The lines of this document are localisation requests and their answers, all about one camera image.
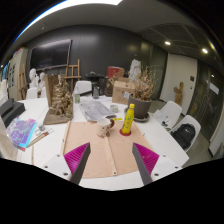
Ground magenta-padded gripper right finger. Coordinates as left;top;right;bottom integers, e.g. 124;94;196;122
131;142;183;186

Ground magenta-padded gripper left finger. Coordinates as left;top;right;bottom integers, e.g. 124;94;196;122
42;142;92;186

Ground yellow drink bottle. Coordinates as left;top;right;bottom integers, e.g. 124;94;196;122
120;103;136;135

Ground beige canvas table mat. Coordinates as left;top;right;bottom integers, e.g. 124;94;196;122
61;120;158;180

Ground flat round red coaster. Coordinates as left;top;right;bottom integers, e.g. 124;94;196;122
118;128;133;137

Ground grey plant saucer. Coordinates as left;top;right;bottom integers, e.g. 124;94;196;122
124;106;151;123

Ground black backpack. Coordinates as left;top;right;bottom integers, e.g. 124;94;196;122
171;123;197;150

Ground white paper sheets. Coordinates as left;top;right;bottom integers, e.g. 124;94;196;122
153;109;172;128

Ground dried plant in grey pot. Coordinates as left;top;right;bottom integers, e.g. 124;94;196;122
128;66;158;120

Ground printed newspaper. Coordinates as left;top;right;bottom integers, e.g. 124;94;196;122
79;99;117;123

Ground white chair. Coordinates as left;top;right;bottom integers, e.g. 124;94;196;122
74;80;93;96
159;100;184;130
171;114;202;152
25;87;39;101

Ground brown relief sculpture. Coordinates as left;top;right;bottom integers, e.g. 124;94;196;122
43;73;75;126

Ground iridescent purple book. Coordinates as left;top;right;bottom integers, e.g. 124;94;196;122
5;117;38;150

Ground clear bottle with green label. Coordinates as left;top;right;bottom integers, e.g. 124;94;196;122
73;84;82;104

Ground cardboard box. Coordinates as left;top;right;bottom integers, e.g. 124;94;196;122
111;77;138;106

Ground wooden figure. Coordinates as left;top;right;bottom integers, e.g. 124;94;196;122
173;81;185;107

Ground black flat box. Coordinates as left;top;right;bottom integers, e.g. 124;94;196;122
0;98;16;118
1;101;27;129

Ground wooden easel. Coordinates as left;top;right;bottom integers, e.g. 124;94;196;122
64;59;82;93
18;63;30;101

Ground white plaster bust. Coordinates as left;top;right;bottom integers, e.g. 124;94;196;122
28;68;41;90

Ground white plaster sculpture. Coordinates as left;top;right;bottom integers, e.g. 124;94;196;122
129;58;143;81

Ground red box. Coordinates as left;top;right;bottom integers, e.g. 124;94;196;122
106;65;126;80

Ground white cabinet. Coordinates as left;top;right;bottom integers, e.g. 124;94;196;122
7;47;29;101

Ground long ceiling light strip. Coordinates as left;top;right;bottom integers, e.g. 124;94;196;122
14;0;124;43

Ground wooden-handled paintbrush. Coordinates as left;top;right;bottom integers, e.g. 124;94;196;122
25;128;55;149

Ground black wall screen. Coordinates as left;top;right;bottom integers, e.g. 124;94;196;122
29;39;73;72

